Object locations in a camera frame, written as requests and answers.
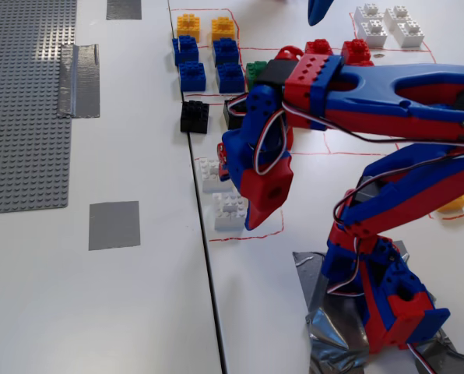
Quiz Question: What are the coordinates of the square grey tape marker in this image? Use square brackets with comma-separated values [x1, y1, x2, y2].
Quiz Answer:
[88, 200, 142, 251]

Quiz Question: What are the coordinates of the green lego block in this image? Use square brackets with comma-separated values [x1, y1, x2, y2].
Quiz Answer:
[245, 60, 269, 93]

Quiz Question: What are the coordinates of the black lego block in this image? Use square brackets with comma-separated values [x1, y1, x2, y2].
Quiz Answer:
[180, 100, 210, 135]
[223, 97, 251, 131]

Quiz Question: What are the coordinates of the crumpled silver duct tape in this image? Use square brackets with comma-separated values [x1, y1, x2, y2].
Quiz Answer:
[293, 240, 464, 374]

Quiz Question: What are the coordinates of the grey lego baseplate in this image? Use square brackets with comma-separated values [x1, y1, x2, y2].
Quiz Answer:
[0, 0, 77, 215]

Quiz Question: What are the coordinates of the gripper servo cable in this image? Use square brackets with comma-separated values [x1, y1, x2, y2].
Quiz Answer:
[227, 93, 464, 176]

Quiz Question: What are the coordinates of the red lego block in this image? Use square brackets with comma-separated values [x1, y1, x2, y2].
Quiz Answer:
[340, 38, 374, 67]
[304, 38, 334, 55]

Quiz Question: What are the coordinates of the blue red gripper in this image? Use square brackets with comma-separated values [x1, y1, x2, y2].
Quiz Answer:
[216, 115, 295, 231]

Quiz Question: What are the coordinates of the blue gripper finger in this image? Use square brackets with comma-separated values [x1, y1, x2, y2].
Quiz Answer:
[308, 0, 336, 27]

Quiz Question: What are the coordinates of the small grey tape patch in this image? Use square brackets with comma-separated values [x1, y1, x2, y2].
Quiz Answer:
[106, 0, 142, 20]

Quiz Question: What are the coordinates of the base servo cable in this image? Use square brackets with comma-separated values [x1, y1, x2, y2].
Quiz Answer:
[406, 341, 441, 374]

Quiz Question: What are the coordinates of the arm servo cable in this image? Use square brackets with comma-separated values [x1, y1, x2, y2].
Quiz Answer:
[326, 147, 464, 298]

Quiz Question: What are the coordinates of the yellow lego block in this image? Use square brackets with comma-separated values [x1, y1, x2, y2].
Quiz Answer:
[176, 13, 201, 43]
[436, 193, 464, 213]
[210, 16, 237, 42]

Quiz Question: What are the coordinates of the long grey duct tape strip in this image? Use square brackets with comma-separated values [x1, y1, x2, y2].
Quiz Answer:
[56, 43, 101, 118]

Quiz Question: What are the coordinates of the blue lego block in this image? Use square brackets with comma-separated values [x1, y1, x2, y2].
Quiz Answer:
[178, 60, 207, 93]
[215, 62, 245, 94]
[171, 34, 200, 66]
[212, 37, 240, 67]

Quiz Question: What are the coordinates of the white lego block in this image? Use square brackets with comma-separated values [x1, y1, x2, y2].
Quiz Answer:
[199, 157, 233, 194]
[353, 3, 385, 28]
[358, 19, 391, 48]
[393, 19, 427, 48]
[383, 5, 414, 30]
[212, 192, 249, 231]

